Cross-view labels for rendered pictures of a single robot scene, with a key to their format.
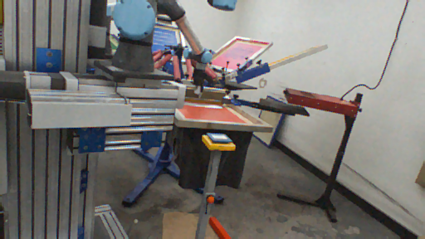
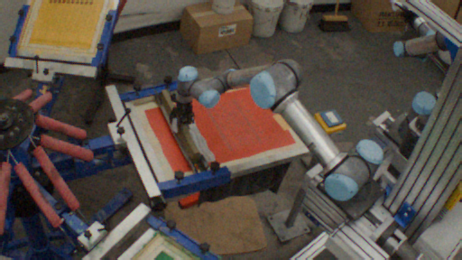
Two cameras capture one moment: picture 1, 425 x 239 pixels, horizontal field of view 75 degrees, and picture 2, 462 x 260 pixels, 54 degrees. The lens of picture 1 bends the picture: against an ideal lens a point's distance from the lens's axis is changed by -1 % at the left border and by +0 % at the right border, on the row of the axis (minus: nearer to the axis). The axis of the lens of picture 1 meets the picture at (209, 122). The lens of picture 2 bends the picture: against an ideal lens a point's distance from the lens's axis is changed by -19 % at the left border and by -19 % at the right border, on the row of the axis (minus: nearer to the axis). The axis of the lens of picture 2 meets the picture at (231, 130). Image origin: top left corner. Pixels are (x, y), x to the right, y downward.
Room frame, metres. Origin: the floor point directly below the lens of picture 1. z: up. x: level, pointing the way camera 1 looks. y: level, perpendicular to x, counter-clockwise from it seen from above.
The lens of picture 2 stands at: (2.18, 1.82, 2.78)
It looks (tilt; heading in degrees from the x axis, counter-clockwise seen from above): 45 degrees down; 258
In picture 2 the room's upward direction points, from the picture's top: 12 degrees clockwise
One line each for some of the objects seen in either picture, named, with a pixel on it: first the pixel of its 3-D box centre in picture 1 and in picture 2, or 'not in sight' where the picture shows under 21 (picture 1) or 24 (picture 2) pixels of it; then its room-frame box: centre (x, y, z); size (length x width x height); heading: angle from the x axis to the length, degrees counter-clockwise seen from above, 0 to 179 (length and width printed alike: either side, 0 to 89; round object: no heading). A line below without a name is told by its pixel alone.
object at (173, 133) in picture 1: (178, 134); (242, 176); (1.74, 0.19, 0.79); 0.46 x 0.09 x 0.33; 22
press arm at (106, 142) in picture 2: not in sight; (106, 144); (2.38, 0.25, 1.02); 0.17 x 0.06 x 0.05; 22
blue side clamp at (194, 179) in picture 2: not in sight; (195, 181); (1.98, 0.38, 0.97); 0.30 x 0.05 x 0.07; 22
